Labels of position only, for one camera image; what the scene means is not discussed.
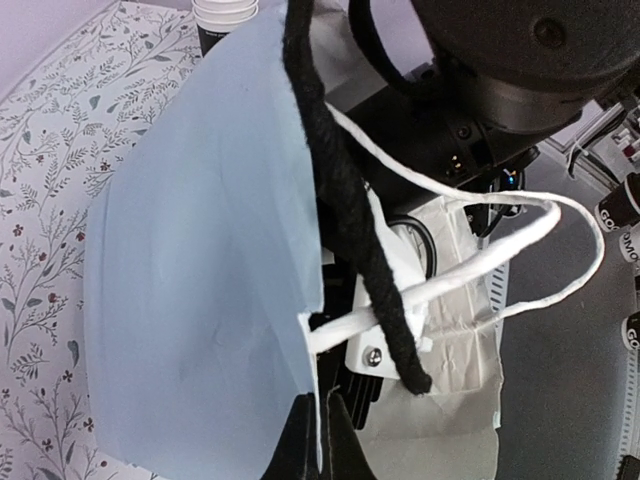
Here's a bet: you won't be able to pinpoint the front aluminium rail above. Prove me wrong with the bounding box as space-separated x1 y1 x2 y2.
492 259 640 480

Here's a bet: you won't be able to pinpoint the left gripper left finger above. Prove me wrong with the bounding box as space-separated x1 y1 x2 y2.
261 394 319 480

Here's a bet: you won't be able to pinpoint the black cups outside enclosure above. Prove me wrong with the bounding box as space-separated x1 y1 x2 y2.
594 172 640 351

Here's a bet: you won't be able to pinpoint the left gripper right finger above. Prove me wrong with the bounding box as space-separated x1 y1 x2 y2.
324 393 376 480

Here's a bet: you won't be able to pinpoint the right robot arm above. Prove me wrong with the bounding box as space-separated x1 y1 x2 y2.
283 1 639 395

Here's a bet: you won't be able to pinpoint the stack of paper cups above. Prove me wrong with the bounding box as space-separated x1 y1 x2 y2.
192 0 259 56

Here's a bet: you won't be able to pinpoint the light blue paper bag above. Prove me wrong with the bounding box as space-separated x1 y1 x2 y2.
82 0 606 480

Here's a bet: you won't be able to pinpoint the floral table mat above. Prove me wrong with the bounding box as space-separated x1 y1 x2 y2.
1 1 200 479

